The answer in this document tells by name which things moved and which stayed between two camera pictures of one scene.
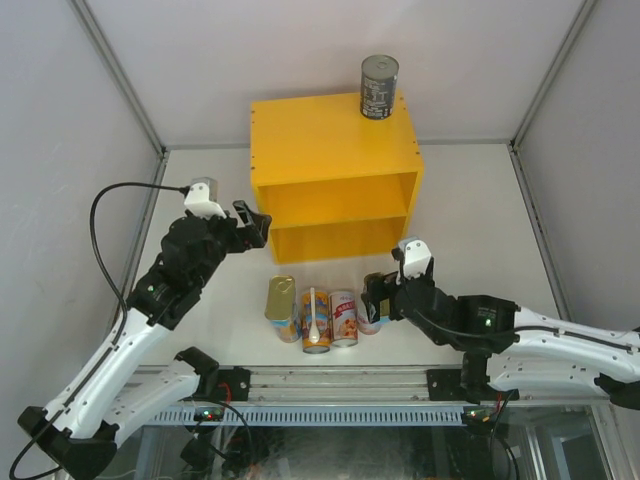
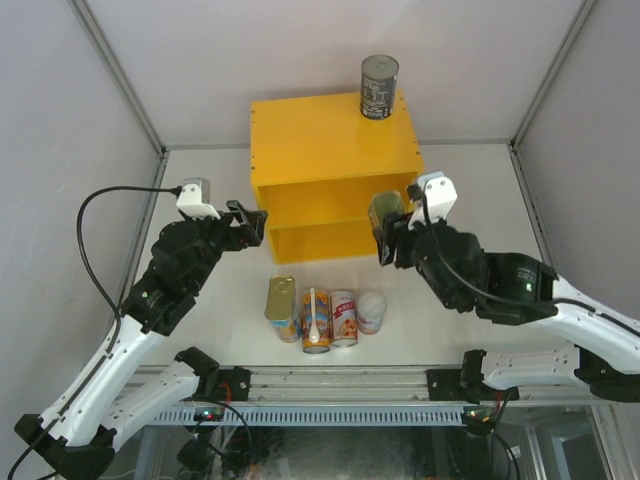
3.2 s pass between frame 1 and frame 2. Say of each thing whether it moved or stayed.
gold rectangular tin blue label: moved
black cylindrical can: stayed
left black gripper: stayed
